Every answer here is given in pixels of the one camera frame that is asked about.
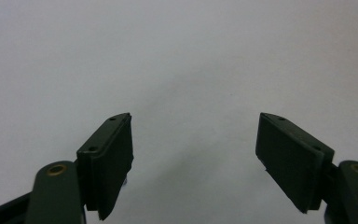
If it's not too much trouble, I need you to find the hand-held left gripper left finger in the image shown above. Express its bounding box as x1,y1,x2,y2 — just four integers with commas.
76,112,134,221

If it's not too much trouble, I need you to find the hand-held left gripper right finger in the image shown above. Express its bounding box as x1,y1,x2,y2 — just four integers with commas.
255,112,336,215

